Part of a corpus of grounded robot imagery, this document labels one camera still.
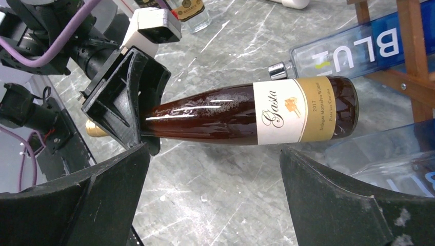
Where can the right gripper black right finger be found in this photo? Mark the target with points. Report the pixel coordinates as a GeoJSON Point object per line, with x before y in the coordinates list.
{"type": "Point", "coordinates": [328, 207]}

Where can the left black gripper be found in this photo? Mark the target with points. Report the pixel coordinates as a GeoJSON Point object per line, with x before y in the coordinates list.
{"type": "Point", "coordinates": [112, 101]}

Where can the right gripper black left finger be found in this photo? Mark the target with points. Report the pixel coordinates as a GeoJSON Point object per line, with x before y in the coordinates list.
{"type": "Point", "coordinates": [93, 206]}

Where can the small dark capped bottle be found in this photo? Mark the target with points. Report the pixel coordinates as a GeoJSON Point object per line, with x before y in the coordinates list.
{"type": "Point", "coordinates": [193, 14]}

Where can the dark bottle gold cap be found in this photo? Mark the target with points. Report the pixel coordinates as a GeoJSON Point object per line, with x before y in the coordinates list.
{"type": "Point", "coordinates": [272, 112]}

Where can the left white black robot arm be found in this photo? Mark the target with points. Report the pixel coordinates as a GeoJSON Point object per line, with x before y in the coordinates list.
{"type": "Point", "coordinates": [39, 37]}

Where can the standing clear empty bottle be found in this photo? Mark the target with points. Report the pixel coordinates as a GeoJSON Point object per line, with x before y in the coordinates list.
{"type": "Point", "coordinates": [147, 3]}

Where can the lower blue clear bottle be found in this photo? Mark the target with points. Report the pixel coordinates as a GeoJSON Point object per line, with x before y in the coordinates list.
{"type": "Point", "coordinates": [399, 159]}

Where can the brown wooden wine rack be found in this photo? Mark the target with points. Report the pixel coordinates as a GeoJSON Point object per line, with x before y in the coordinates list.
{"type": "Point", "coordinates": [417, 82]}

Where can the blue labelled clear bottle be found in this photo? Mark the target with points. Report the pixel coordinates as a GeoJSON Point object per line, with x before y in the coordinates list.
{"type": "Point", "coordinates": [352, 52]}

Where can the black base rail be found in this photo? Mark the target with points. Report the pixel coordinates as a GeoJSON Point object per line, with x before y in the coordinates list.
{"type": "Point", "coordinates": [54, 147]}

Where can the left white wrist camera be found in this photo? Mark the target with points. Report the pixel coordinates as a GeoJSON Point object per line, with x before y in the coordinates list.
{"type": "Point", "coordinates": [150, 27]}

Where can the white pvc pipe frame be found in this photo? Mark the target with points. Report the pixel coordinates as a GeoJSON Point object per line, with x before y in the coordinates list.
{"type": "Point", "coordinates": [294, 4]}

